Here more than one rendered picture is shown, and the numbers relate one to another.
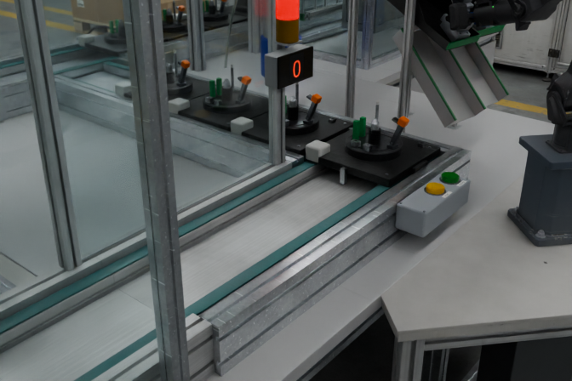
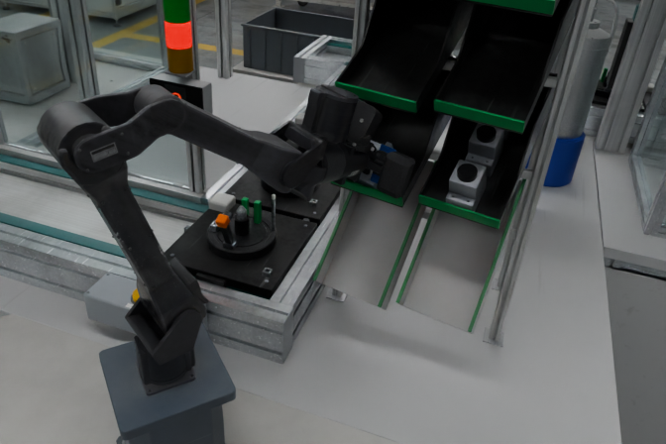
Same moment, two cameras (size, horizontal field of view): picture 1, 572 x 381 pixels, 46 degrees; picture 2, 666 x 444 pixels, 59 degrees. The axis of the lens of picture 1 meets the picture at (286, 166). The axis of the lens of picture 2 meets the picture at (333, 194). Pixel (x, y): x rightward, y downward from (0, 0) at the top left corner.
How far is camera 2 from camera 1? 1.76 m
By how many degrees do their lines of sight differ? 59
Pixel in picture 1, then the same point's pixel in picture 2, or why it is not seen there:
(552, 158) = (115, 353)
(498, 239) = not seen: hidden behind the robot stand
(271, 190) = (150, 200)
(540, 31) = not seen: outside the picture
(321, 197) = (160, 236)
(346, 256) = (33, 265)
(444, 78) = (394, 237)
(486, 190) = (279, 385)
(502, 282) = (27, 409)
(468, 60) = (488, 250)
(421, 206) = (101, 289)
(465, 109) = (378, 290)
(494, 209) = not seen: hidden behind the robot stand
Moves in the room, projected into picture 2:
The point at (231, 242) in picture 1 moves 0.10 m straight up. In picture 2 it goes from (63, 203) to (55, 165)
